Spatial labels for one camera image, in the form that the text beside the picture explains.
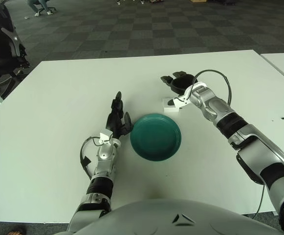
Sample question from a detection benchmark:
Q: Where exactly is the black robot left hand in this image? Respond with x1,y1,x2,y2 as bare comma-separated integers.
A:
106,91,134,140

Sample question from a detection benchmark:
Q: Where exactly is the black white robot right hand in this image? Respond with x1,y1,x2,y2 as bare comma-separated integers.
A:
160,70,198,109

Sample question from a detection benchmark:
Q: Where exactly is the white cube charger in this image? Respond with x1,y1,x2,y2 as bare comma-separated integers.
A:
163,97,183,114

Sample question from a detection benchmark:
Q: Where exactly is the green round plate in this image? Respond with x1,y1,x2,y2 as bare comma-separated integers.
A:
130,113,182,162

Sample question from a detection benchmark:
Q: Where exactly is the silver robot torso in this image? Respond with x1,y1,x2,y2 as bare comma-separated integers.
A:
75,198,283,235

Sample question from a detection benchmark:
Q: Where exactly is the black swivel chair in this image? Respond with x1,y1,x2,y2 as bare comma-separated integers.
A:
38,0,57,13

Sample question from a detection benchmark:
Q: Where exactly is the black robot at left edge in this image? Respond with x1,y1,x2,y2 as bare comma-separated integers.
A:
0,0,32,98

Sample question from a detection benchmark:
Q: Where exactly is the seated person in jeans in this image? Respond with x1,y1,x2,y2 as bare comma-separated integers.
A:
27,0,53,17

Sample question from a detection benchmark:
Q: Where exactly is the brown fuzzy object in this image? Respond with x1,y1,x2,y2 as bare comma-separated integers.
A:
6,224,27,235

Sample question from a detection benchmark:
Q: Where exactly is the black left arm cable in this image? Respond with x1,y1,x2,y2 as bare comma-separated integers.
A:
80,133,114,181

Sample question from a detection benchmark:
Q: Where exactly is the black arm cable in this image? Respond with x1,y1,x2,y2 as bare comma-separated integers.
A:
195,70,232,105
80,133,114,181

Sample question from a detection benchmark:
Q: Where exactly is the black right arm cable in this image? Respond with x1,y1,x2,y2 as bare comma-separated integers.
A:
195,70,232,105

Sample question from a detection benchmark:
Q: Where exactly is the thin black body cable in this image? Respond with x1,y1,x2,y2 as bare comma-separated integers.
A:
253,183,266,220

